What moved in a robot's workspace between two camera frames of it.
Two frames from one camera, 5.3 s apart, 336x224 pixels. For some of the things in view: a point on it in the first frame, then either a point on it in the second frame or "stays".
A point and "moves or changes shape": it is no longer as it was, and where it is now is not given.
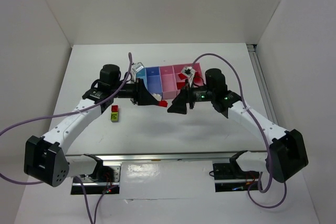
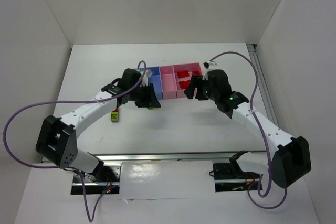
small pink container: x=168 y=84 stays
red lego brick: x=163 y=103 moves or changes shape
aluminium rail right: x=263 y=84 stays
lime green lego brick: x=114 y=116 stays
